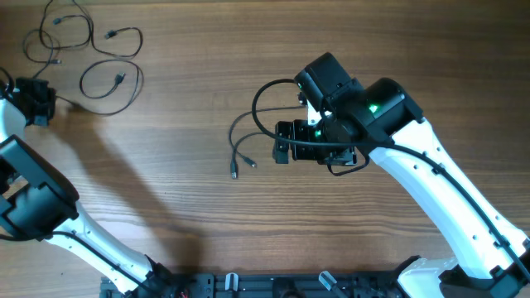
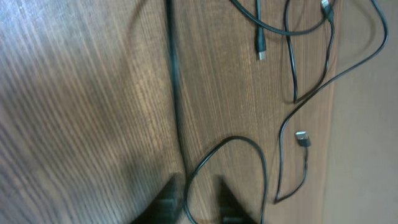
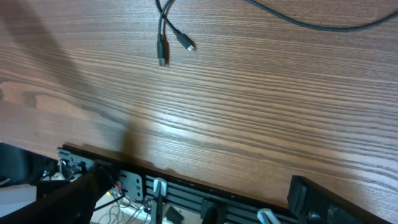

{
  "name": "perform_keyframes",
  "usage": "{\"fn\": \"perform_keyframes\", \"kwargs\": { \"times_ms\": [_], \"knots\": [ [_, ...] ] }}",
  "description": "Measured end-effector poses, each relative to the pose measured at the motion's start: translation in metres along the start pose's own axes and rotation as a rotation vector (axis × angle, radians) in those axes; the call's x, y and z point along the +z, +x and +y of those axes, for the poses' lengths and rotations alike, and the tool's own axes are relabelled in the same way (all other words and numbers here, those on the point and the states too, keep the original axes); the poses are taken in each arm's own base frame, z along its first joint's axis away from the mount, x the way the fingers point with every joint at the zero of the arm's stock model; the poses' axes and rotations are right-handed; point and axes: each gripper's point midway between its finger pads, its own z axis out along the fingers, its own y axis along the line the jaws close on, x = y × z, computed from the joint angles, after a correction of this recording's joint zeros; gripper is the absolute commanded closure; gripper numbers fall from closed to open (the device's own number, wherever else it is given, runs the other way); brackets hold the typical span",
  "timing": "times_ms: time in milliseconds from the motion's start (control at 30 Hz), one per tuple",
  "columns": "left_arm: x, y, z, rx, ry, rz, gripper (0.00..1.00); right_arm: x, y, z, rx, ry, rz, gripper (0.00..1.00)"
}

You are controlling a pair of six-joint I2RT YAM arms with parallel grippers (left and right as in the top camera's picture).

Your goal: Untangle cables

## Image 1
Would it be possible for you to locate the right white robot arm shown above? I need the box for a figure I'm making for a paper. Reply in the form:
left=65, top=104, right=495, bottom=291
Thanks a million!
left=274, top=53, right=529, bottom=297

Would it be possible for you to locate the thin black USB cable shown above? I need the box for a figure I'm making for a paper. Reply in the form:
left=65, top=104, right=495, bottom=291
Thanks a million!
left=55, top=26, right=145, bottom=117

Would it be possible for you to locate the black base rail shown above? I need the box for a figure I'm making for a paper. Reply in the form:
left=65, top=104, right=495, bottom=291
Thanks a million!
left=99, top=272, right=407, bottom=298

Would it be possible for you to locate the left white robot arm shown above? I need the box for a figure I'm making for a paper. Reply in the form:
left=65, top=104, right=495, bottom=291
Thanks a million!
left=1, top=78, right=178, bottom=297

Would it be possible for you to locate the thick black USB cable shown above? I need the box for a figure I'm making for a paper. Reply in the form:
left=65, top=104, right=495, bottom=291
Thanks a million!
left=228, top=105, right=307, bottom=180

